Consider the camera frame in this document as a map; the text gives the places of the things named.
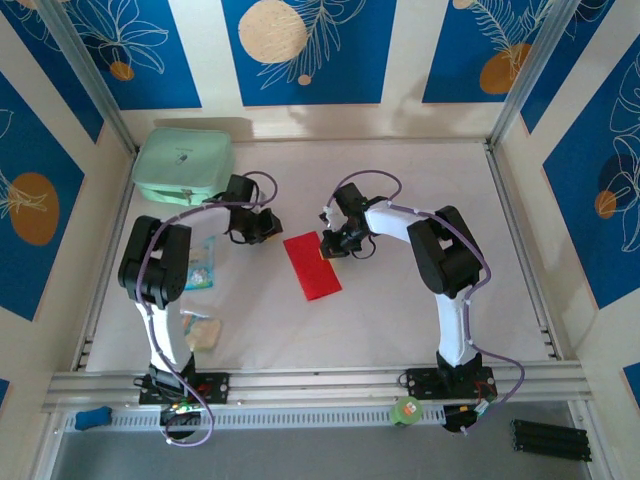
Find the red square paper sheet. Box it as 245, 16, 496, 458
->
282, 230, 344, 303

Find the blue clear snack packet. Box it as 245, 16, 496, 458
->
182, 235, 219, 292

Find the mint green zip pouch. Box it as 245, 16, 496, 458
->
131, 127, 237, 207

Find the clear biscuit packet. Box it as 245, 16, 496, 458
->
178, 308, 224, 354

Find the green tape roll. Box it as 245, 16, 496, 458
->
390, 397, 424, 429

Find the blue foam grip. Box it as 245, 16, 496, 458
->
74, 407, 113, 432

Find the black tube bundle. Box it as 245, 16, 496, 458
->
509, 418, 594, 463

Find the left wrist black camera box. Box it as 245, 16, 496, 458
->
223, 174, 262, 205

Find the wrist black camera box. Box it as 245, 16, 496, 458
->
223, 174, 262, 205
333, 182, 370, 215

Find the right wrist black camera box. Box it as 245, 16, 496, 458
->
333, 182, 370, 215

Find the aluminium cross rail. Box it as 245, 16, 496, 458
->
40, 362, 596, 415

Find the aluminium side rail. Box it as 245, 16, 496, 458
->
483, 142, 565, 362
71, 149, 139, 372

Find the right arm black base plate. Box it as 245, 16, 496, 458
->
404, 367, 497, 401

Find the grey slotted cable duct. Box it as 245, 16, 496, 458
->
63, 404, 447, 432

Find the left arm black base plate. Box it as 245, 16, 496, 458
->
138, 372, 232, 406

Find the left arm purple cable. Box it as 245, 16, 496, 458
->
137, 171, 279, 449

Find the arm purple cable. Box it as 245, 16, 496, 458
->
330, 171, 527, 437
137, 171, 279, 449

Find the aluminium corner post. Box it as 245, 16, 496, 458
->
35, 0, 140, 155
486, 0, 585, 152

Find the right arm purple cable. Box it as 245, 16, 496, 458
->
330, 171, 527, 437

